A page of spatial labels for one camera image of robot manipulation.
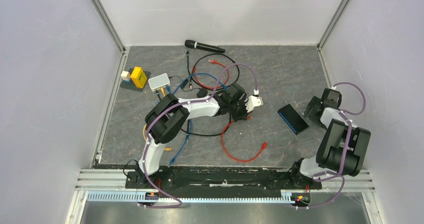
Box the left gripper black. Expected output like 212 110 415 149
228 97 253 123

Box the long black cable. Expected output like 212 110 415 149
155 91 233 137

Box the black power adapter with cord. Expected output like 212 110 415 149
169 76 208 98

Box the yellow ethernet cable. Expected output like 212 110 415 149
142 87 172 151

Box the white network switch box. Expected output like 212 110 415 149
148 73 170 92

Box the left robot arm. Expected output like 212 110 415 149
135 84 255 188

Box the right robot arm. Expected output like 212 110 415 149
288 87 371 188

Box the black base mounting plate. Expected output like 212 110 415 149
125 165 322 199

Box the black microphone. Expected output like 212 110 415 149
184 40 225 53

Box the yellow toy brick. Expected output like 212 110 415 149
130 67 148 89

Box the cream toy brick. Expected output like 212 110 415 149
120 71 131 82

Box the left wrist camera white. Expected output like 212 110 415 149
245 95 264 113

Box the red cable loop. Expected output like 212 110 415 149
191 59 231 90

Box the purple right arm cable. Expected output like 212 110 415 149
294 81 367 210

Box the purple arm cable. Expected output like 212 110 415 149
140 62 260 209
294 81 367 210

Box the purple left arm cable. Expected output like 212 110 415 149
140 62 260 209

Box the white cable duct strip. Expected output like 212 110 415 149
87 190 295 204

